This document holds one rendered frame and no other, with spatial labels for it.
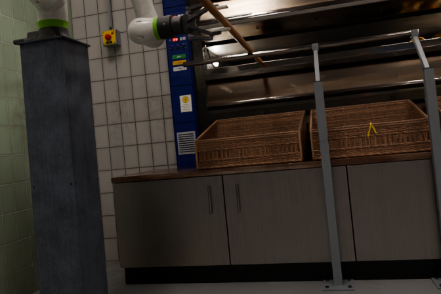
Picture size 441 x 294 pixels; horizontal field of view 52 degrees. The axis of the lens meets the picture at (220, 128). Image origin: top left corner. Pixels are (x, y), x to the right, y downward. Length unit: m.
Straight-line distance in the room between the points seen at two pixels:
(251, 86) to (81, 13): 1.28
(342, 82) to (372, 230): 0.93
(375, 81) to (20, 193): 2.06
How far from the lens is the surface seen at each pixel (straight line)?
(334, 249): 2.22
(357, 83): 2.76
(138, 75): 3.04
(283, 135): 2.26
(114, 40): 3.07
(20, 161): 2.68
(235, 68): 2.84
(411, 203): 2.26
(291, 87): 2.77
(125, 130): 3.06
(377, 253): 2.29
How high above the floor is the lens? 0.70
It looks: 2 degrees up
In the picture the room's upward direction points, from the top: 5 degrees counter-clockwise
